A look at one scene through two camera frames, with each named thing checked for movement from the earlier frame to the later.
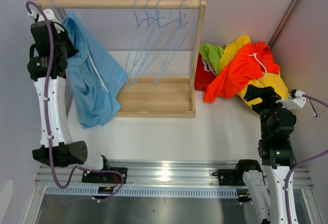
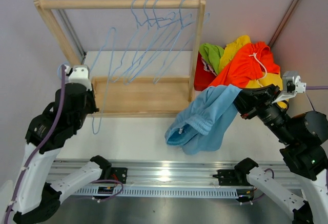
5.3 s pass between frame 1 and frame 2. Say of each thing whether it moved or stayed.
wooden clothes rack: stayed
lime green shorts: stayed
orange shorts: stayed
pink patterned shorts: stayed
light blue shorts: moved
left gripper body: moved
